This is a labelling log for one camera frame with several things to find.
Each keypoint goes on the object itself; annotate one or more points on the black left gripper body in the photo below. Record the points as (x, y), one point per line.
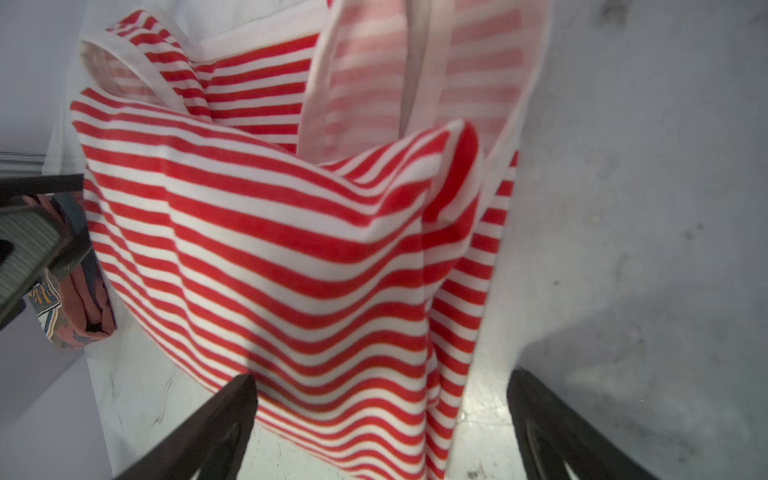
(32, 241)

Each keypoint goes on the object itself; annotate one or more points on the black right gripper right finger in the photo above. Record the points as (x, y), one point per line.
(556, 442)

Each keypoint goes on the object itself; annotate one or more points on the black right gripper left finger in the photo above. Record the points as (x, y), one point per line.
(210, 444)

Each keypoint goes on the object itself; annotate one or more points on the red white striped tank top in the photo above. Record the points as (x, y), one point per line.
(315, 198)

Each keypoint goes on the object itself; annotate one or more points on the folded red graphic tank top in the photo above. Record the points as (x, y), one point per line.
(73, 308)

